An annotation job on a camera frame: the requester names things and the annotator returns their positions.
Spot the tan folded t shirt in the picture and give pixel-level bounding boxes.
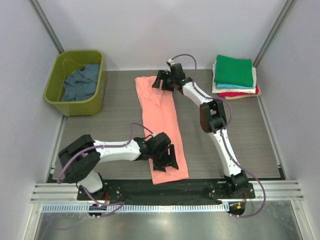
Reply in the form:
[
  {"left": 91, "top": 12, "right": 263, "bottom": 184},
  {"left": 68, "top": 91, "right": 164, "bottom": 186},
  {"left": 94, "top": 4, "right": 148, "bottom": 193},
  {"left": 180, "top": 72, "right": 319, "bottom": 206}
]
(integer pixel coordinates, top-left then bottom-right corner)
[{"left": 224, "top": 85, "right": 261, "bottom": 100}]

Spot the blue grey t shirt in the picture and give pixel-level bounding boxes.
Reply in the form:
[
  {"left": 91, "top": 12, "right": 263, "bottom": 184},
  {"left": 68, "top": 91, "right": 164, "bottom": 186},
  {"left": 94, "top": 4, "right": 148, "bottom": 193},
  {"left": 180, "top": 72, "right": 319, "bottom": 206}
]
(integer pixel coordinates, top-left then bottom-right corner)
[{"left": 61, "top": 64, "right": 101, "bottom": 102}]

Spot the white slotted cable duct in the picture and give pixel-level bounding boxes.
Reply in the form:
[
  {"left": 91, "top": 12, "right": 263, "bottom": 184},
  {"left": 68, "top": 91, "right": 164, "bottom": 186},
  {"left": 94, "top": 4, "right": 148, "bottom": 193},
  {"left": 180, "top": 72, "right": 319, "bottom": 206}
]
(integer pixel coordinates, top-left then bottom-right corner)
[{"left": 41, "top": 202, "right": 229, "bottom": 213}]

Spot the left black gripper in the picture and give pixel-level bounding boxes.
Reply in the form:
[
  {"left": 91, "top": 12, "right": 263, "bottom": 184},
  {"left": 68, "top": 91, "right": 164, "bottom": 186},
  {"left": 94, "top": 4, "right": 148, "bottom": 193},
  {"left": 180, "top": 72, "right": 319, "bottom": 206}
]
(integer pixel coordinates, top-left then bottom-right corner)
[{"left": 151, "top": 144, "right": 179, "bottom": 172}]

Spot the salmon pink t shirt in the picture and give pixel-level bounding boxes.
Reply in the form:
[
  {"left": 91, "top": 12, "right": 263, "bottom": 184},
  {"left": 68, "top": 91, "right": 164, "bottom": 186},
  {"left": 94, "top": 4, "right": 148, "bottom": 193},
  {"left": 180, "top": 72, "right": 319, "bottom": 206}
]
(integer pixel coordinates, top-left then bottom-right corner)
[{"left": 134, "top": 76, "right": 189, "bottom": 185}]

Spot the white folded t shirt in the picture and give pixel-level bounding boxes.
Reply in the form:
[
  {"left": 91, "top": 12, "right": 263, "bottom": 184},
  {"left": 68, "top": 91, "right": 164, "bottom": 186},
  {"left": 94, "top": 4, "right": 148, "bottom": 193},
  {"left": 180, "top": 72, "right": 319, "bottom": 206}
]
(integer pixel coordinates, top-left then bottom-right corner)
[{"left": 211, "top": 83, "right": 256, "bottom": 94}]

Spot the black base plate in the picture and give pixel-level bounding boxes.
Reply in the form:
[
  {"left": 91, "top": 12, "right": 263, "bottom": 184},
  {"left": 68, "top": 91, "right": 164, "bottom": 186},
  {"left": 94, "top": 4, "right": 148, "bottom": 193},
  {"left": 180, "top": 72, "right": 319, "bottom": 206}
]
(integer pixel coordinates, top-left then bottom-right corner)
[{"left": 92, "top": 178, "right": 256, "bottom": 206}]

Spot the light blue folded t shirt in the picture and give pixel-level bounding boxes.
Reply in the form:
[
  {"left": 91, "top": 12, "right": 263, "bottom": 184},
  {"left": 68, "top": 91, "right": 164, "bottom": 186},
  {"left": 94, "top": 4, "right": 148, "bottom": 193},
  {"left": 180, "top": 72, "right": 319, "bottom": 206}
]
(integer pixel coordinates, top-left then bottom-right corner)
[{"left": 215, "top": 83, "right": 256, "bottom": 90}]

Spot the olive green plastic bin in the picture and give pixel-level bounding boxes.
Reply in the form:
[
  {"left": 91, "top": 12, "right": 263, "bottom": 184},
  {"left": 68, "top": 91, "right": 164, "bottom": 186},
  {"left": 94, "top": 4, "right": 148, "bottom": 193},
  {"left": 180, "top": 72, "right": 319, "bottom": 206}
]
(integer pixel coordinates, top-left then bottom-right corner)
[{"left": 44, "top": 50, "right": 106, "bottom": 117}]

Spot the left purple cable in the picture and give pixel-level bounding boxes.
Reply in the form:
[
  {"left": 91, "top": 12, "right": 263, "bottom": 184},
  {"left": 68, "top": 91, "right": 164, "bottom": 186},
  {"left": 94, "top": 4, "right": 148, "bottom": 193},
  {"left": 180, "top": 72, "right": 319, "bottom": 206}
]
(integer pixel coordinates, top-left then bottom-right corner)
[{"left": 51, "top": 121, "right": 156, "bottom": 230}]

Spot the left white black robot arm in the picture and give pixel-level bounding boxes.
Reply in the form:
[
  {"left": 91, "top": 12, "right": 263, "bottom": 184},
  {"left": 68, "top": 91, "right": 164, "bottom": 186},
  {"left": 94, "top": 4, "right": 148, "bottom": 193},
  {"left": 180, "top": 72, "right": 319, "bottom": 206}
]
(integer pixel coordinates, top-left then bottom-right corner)
[{"left": 57, "top": 132, "right": 179, "bottom": 200}]

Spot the left aluminium frame post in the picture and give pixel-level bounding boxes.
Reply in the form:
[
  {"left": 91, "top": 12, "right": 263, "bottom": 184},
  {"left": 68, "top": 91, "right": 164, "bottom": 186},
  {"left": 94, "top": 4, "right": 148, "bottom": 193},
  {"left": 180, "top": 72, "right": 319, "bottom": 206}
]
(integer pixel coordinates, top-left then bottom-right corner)
[{"left": 29, "top": 0, "right": 65, "bottom": 54}]

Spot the green folded t shirt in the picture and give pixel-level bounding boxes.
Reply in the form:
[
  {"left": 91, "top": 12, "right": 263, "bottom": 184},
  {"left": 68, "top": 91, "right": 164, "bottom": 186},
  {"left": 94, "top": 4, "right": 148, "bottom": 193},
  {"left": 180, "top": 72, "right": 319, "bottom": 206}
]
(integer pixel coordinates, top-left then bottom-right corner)
[{"left": 214, "top": 55, "right": 254, "bottom": 88}]

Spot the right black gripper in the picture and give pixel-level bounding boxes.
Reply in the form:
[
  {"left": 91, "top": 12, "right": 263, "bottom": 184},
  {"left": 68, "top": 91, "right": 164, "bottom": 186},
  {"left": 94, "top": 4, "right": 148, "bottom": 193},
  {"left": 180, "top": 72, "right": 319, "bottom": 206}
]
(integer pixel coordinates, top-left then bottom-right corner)
[{"left": 152, "top": 70, "right": 177, "bottom": 92}]

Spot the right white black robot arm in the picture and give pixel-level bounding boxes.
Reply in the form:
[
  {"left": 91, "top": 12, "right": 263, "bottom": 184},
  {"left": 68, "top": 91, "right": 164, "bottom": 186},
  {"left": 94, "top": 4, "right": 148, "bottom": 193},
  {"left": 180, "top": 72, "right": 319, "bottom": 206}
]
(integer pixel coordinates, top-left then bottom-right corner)
[{"left": 152, "top": 70, "right": 249, "bottom": 198}]

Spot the red folded t shirt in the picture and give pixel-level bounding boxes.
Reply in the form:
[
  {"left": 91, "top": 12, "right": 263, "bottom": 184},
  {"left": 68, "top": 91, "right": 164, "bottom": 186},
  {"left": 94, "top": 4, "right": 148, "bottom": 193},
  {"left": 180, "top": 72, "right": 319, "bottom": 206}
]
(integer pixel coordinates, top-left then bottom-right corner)
[{"left": 218, "top": 92, "right": 251, "bottom": 98}]

